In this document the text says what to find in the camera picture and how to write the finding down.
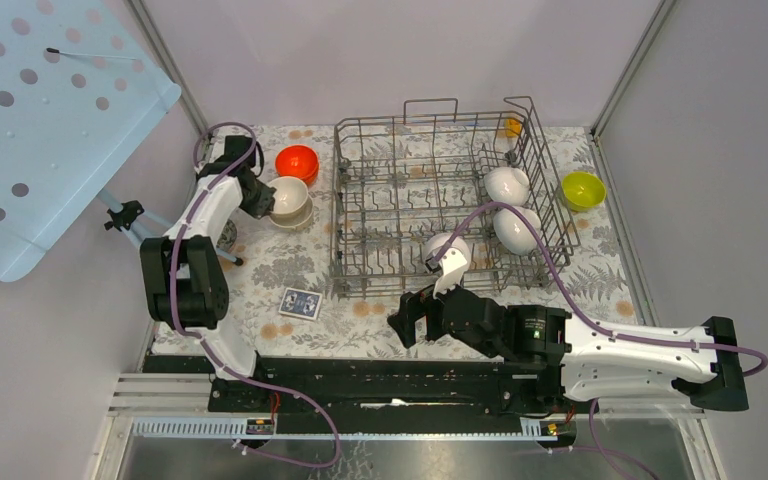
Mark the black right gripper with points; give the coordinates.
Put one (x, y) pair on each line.
(411, 305)

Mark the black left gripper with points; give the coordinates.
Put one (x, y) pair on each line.
(264, 202)

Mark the plain beige bowl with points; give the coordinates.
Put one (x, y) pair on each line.
(290, 195)

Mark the beige bowl with leaf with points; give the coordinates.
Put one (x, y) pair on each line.
(297, 221)

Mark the orange bowl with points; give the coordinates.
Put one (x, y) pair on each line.
(296, 161)
(311, 178)

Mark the yellow bowl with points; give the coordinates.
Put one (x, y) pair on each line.
(583, 191)

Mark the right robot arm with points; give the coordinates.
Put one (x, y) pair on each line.
(581, 362)

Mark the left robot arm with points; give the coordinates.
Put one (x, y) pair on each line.
(184, 283)

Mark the yellow clip on rack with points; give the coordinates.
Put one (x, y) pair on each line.
(512, 127)

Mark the speckled stone coaster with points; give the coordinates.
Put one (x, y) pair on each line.
(228, 236)

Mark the floral tablecloth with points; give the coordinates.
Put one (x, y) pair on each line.
(593, 286)

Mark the blue playing card box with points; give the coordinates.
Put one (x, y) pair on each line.
(300, 304)

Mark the white bowl front right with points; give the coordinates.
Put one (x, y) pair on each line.
(512, 232)

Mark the light blue tripod stand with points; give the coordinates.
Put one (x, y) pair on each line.
(125, 218)

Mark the white bowl back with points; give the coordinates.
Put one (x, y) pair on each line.
(507, 185)

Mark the light blue perforated board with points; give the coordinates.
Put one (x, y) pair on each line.
(78, 95)

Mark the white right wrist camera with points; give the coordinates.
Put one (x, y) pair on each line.
(454, 265)

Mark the grey wire dish rack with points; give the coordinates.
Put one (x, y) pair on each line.
(400, 180)

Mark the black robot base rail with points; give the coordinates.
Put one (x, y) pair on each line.
(298, 396)

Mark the left aluminium frame post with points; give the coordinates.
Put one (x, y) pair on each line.
(143, 17)

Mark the aluminium frame post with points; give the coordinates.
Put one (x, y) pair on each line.
(143, 17)
(658, 20)

